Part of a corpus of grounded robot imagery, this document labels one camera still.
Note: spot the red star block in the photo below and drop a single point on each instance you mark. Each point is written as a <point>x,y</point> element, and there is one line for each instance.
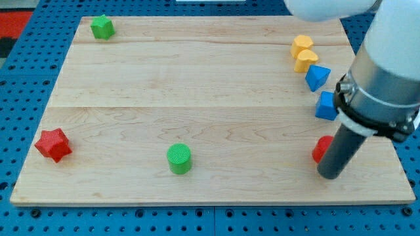
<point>53,144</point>

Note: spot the red round block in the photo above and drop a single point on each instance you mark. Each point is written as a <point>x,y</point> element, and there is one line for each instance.
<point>321,147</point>

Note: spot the yellow hexagon block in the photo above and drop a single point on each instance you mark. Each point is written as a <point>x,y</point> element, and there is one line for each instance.
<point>300,43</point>

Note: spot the blue cube block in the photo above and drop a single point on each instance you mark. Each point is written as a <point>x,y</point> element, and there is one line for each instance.
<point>325,108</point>

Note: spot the green star block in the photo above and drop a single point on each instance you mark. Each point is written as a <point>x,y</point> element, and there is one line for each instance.
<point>102,27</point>

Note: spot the yellow heart block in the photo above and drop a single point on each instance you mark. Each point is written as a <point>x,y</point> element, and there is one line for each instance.
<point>304,60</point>

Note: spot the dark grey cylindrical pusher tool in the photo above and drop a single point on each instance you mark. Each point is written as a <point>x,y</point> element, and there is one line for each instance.
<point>343,147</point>

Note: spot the blue triangular block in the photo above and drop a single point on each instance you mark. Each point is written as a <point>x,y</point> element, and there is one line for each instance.
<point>316,77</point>

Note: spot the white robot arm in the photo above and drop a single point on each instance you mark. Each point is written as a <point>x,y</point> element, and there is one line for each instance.
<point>379,95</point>

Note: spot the wooden board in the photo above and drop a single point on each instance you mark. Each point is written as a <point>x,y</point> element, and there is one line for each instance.
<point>223,85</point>

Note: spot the green cylinder block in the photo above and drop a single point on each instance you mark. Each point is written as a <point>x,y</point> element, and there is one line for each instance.
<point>179,158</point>

